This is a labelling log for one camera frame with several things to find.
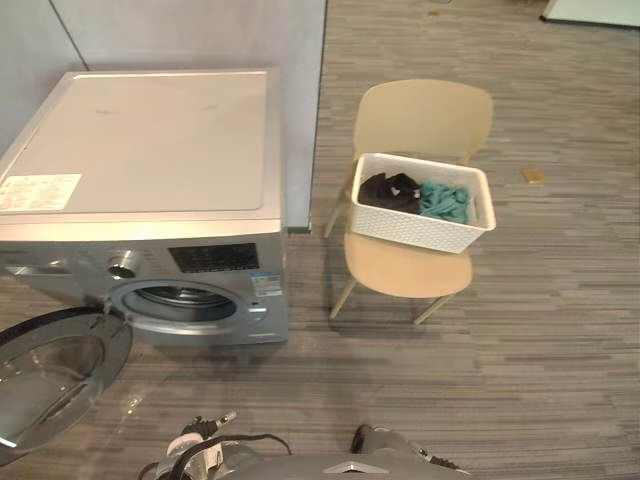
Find black garment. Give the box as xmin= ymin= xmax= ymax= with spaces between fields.
xmin=357 ymin=171 xmax=424 ymax=216

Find white perforated laundry basket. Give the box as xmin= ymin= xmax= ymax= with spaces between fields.
xmin=349 ymin=152 xmax=497 ymax=255

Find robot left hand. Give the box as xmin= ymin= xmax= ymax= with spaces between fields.
xmin=181 ymin=411 xmax=238 ymax=438

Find blue white energy label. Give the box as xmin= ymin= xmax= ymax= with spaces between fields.
xmin=249 ymin=272 xmax=279 ymax=302

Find beige plastic chair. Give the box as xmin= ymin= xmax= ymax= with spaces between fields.
xmin=324 ymin=78 xmax=495 ymax=326

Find black control display panel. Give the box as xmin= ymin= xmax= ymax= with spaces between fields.
xmin=167 ymin=243 xmax=260 ymax=275

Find grey robot torso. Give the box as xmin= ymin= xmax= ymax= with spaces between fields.
xmin=219 ymin=451 xmax=474 ymax=480

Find white board base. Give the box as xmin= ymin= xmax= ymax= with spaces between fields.
xmin=538 ymin=0 xmax=640 ymax=27

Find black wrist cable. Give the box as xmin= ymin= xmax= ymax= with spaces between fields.
xmin=198 ymin=433 xmax=294 ymax=458

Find silver program dial knob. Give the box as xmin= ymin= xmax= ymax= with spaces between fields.
xmin=106 ymin=249 xmax=147 ymax=281

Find white instruction sticker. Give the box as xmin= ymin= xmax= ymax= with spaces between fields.
xmin=0 ymin=173 xmax=83 ymax=212

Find round washing machine door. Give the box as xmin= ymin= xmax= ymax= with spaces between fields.
xmin=0 ymin=305 xmax=135 ymax=454

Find silver front-load washing machine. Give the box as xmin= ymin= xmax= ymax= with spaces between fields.
xmin=0 ymin=68 xmax=291 ymax=350

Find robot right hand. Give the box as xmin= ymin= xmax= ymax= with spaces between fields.
xmin=351 ymin=423 xmax=382 ymax=453

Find teal green garment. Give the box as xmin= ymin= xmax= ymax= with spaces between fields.
xmin=418 ymin=180 xmax=473 ymax=224

